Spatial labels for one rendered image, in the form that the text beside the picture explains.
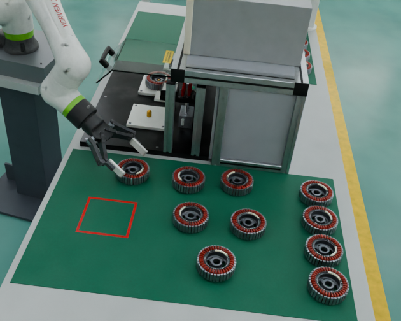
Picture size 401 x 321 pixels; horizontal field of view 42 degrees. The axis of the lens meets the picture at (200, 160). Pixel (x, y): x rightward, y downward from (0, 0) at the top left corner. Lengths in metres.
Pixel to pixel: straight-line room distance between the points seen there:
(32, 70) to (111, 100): 0.38
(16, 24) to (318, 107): 1.32
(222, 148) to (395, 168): 1.76
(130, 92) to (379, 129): 2.01
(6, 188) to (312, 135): 1.64
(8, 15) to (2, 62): 0.20
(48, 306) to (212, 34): 0.96
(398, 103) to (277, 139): 2.37
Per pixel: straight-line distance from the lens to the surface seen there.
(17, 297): 1.51
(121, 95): 2.21
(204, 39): 1.76
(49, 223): 1.68
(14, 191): 2.94
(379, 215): 3.04
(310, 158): 2.01
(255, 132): 1.82
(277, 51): 1.78
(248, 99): 1.74
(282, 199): 1.80
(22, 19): 2.37
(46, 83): 1.80
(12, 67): 2.40
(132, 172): 1.79
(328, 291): 1.52
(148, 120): 2.04
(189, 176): 1.79
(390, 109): 4.01
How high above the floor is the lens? 1.92
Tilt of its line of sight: 38 degrees down
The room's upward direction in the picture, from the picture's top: 6 degrees clockwise
